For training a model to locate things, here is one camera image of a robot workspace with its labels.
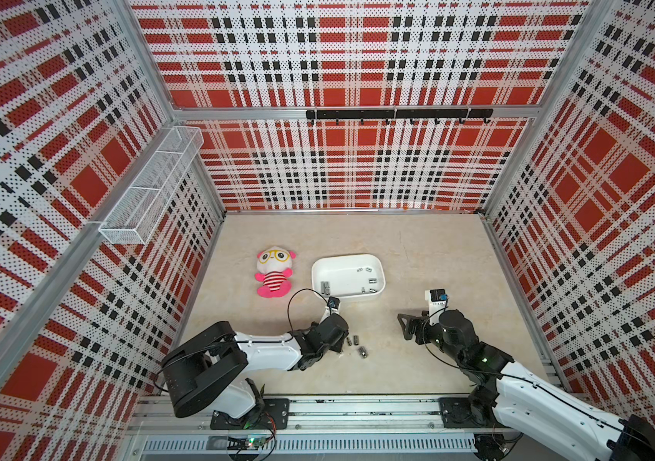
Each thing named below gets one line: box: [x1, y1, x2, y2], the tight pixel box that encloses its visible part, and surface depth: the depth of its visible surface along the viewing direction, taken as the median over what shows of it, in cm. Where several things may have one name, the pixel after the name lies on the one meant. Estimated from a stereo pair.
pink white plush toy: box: [254, 245, 296, 299], surface depth 97 cm
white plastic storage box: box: [311, 253, 387, 301], surface depth 101 cm
